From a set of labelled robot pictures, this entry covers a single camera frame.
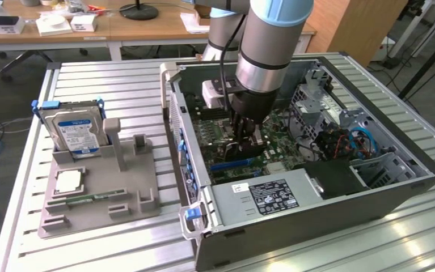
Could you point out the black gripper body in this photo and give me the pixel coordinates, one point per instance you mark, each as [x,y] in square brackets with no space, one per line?
[253,107]

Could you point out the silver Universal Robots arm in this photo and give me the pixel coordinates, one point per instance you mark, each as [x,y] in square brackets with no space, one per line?
[270,37]

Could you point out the green motherboard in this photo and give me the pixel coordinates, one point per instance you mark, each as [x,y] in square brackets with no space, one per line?
[282,133]

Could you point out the blue expansion slot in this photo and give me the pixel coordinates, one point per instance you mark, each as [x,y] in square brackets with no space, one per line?
[233,165]

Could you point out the silver chipset heatsink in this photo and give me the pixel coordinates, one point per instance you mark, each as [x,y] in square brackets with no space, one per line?
[278,168]

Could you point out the tall metal disk bay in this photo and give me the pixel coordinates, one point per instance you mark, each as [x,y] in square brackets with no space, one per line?
[311,113]

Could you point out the blue card retention clip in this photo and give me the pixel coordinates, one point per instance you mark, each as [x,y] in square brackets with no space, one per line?
[182,146]

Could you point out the grey power supply unit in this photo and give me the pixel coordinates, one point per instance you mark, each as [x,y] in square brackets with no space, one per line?
[233,204]

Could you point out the black fan shroud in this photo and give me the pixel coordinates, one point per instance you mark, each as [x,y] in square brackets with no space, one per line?
[334,178]

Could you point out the blue case latch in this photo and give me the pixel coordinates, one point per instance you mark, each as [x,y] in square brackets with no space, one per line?
[191,214]

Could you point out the white papers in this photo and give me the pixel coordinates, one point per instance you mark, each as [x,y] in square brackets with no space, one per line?
[194,24]

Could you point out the black open PC case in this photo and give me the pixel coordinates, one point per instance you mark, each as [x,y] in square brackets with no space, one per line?
[315,226]

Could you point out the low metal disk bay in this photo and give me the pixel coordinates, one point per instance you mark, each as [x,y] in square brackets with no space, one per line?
[387,170]

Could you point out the wooden cabinet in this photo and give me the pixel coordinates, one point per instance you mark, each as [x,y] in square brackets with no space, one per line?
[353,28]

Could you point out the black power adapter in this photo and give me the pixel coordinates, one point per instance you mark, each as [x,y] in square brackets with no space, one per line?
[391,63]

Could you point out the black lamp base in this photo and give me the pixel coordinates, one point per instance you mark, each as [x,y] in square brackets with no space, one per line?
[139,12]

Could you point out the green RAM stick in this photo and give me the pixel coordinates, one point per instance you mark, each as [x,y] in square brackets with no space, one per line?
[88,199]

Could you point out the grey parts rack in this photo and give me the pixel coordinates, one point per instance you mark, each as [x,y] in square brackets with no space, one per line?
[100,218]

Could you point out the silver CPU chip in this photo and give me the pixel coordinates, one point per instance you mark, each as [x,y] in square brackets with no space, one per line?
[68,184]

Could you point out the black slanted pole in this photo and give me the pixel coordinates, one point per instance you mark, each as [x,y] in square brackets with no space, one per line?
[429,63]

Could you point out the small white box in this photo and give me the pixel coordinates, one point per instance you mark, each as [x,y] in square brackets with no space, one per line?
[83,24]

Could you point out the white box with round disc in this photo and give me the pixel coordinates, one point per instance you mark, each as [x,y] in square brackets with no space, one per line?
[52,27]

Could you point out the office chair base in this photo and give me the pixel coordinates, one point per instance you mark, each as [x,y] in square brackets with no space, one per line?
[16,61]

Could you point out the wooden desk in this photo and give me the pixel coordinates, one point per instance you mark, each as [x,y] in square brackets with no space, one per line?
[28,38]

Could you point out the white box with black lid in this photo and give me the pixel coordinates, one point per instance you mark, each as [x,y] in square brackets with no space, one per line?
[6,25]

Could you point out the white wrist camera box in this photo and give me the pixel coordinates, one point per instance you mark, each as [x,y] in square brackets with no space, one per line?
[214,95]

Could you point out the hard disk with blue bracket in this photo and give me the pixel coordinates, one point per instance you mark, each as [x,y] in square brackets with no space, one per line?
[74,133]

